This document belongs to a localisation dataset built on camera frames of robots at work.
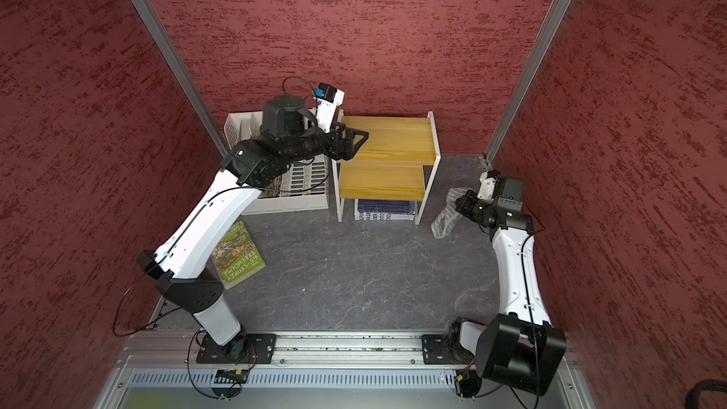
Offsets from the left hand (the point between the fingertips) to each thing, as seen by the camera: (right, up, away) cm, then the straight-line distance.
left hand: (351, 136), depth 64 cm
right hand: (+29, -17, +16) cm, 37 cm away
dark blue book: (+10, -19, +32) cm, 39 cm away
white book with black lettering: (+8, -23, +33) cm, 41 cm away
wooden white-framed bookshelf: (+12, -5, +10) cm, 16 cm away
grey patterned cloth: (+27, -21, +13) cm, 36 cm away
